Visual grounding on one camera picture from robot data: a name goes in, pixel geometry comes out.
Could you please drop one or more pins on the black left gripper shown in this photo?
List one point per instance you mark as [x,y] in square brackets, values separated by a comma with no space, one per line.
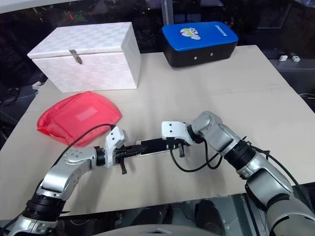
[120,153]

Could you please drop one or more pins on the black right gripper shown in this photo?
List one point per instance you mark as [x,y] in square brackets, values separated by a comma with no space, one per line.
[179,142]

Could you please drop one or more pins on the black rectangular bar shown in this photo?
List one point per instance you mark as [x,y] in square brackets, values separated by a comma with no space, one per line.
[155,145]

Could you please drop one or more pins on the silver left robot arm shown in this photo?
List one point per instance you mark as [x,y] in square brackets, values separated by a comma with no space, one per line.
[69,172]

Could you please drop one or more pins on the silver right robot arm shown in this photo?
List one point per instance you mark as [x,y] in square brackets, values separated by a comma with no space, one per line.
[258,177]

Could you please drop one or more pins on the dark rounded shape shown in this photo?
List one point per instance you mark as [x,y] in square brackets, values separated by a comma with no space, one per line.
[208,209]

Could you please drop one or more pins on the red fabric bag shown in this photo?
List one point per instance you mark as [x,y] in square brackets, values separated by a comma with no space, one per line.
[73,115]

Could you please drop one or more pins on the grey robot torso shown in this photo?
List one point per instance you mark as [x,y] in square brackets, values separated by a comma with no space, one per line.
[155,231]

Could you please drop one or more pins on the white checkered storage box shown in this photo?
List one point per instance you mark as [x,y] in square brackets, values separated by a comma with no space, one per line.
[86,68]

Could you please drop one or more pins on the blue and black padded block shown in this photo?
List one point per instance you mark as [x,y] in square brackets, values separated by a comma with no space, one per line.
[197,41]

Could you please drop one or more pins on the white power plug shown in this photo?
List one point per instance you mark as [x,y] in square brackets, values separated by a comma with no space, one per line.
[37,85]

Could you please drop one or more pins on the small white adapter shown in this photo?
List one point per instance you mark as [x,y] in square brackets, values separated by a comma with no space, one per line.
[283,58]
[295,58]

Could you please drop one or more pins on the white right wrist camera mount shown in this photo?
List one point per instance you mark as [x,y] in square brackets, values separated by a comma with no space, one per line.
[172,129]

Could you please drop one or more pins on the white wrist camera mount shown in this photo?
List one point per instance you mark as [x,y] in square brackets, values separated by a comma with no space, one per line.
[112,145]
[172,129]

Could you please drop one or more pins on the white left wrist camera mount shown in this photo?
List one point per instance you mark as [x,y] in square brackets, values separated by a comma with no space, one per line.
[112,145]

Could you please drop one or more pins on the grey metal frame post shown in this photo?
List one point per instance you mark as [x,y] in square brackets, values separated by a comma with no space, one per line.
[167,12]

